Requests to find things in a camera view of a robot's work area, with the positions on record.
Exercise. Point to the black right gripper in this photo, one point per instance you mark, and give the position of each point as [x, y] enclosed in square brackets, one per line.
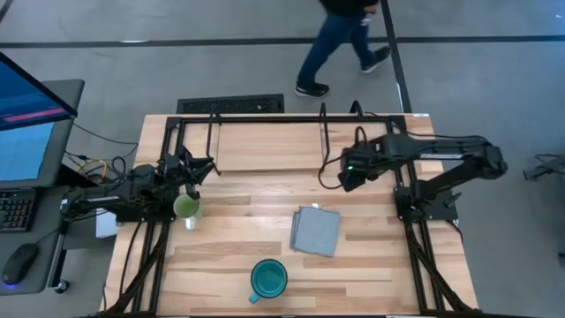
[361, 159]

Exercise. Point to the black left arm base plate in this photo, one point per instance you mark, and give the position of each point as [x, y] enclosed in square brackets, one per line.
[132, 217]

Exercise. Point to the light blue screen monitor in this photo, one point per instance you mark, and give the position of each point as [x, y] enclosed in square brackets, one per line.
[26, 150]

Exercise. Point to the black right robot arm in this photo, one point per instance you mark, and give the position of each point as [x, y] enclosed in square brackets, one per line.
[441, 151]

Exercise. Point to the black aluminium table frame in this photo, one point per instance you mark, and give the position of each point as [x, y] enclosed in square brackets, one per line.
[265, 119]

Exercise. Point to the black keyboard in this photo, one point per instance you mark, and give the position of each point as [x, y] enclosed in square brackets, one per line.
[15, 209]

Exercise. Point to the person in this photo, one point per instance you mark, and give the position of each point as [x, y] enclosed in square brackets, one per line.
[331, 40]

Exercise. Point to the folded grey cloth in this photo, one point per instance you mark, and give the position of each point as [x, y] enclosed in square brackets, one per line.
[315, 232]

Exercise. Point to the black floor vent grate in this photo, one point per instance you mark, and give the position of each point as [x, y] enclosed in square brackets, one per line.
[229, 104]

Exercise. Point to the small white table sticker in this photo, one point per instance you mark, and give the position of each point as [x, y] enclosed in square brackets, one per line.
[421, 115]

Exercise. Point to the white box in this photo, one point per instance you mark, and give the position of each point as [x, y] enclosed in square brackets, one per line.
[106, 225]

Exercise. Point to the dark blue screen monitor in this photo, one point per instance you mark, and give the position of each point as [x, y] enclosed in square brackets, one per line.
[26, 95]

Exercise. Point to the black caster wheel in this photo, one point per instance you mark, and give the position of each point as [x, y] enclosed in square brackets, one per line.
[62, 286]

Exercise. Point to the grey side desk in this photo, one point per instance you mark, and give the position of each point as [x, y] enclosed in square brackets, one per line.
[44, 247]

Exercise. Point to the black floor stand legs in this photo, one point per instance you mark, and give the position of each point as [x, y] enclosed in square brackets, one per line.
[545, 167]

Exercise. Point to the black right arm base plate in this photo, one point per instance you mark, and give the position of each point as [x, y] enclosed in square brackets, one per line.
[446, 214]

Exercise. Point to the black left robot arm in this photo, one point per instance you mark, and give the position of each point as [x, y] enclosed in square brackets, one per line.
[103, 199]

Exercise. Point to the black computer mouse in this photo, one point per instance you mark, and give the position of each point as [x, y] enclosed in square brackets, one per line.
[20, 262]

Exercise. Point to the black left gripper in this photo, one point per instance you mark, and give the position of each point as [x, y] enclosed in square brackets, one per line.
[176, 165]

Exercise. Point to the wooden shelf with black legs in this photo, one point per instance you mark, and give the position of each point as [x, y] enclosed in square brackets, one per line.
[265, 146]

